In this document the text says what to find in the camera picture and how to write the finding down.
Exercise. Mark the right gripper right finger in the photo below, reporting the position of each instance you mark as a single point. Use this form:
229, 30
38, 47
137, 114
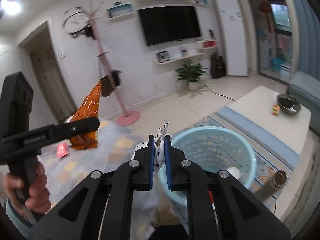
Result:
219, 206

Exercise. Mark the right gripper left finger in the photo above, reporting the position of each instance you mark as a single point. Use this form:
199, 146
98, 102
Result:
100, 206

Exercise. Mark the red white paper bucket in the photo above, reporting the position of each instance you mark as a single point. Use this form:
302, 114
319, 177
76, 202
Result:
62, 150

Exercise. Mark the orange snack package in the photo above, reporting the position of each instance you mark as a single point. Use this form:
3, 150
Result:
89, 108

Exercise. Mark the heart pattern white paper bag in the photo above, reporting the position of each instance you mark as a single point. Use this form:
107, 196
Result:
159, 158

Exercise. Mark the left hand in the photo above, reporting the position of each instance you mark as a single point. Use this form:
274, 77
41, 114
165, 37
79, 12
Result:
39, 195

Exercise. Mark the patterned scallop tablecloth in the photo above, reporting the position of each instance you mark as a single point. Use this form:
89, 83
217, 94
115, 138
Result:
152, 214

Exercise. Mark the metal thermos bottle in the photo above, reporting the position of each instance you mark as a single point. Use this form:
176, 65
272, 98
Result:
273, 185

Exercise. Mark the blue patterned rug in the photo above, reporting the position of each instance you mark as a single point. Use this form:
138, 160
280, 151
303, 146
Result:
271, 154

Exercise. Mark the light green left sleeve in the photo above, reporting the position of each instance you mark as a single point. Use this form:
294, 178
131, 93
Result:
22, 225

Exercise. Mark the white coffee table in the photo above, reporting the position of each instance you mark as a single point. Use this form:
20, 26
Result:
257, 106

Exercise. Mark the brown tote bag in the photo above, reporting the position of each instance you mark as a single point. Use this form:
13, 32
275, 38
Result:
106, 86

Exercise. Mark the colourful puzzle cube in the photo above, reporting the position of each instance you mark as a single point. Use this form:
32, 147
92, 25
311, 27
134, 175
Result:
275, 110

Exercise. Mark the black small bag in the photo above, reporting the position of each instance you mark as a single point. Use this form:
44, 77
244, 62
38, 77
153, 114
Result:
116, 77

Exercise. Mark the dark metal bowl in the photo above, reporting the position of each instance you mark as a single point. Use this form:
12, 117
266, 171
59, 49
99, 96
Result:
288, 104

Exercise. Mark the black cap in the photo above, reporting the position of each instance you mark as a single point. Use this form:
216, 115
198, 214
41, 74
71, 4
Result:
89, 32

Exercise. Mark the green potted plant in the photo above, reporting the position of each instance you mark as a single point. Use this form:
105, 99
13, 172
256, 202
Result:
191, 73

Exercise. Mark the black acoustic guitar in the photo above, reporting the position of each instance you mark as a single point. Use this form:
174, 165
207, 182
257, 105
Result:
218, 66

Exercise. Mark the blue bucket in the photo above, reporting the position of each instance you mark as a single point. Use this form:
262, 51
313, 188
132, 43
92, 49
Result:
276, 63

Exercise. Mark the framed butterfly picture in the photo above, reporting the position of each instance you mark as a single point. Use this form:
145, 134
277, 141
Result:
163, 56

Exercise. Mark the blue white cube shelf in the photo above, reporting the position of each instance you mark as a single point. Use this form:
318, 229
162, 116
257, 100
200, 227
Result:
119, 11

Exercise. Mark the white refrigerator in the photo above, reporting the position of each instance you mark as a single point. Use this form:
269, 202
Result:
234, 37

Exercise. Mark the white round wall clock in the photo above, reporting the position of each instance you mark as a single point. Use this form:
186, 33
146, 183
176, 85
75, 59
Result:
75, 21

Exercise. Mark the white lower wall shelf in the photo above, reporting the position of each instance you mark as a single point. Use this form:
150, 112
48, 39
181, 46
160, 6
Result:
198, 55

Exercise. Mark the red white wall box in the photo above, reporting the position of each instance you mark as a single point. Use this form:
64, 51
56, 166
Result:
206, 44

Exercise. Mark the black wall television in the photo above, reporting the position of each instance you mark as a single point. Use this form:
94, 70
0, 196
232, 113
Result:
171, 23

